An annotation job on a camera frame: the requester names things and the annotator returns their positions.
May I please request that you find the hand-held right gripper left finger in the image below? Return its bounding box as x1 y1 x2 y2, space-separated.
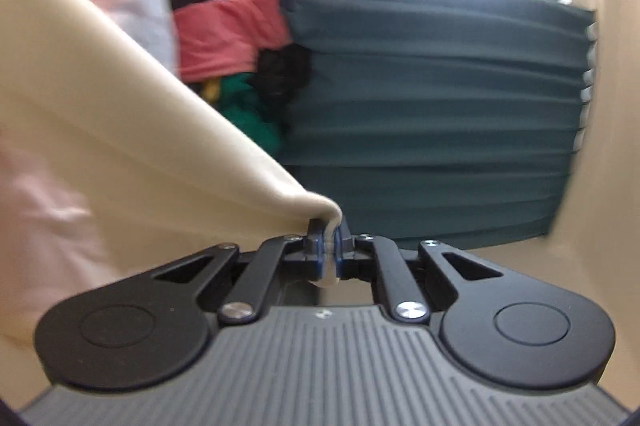
152 218 326 326

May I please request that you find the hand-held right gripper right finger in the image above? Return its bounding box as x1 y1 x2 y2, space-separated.
334 226 505 325

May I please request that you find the cream white garment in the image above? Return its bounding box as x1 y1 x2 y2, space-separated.
0 0 346 347

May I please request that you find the pile of coloured clothes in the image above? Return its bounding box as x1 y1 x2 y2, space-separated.
212 0 598 252

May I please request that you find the green garment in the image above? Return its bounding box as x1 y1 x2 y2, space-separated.
216 73 291 157

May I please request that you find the black garment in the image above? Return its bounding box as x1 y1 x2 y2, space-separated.
250 43 313 112

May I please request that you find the yellow garment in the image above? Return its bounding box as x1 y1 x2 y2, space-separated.
200 78 223 104

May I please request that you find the pink garment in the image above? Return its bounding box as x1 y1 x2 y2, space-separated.
172 0 296 84

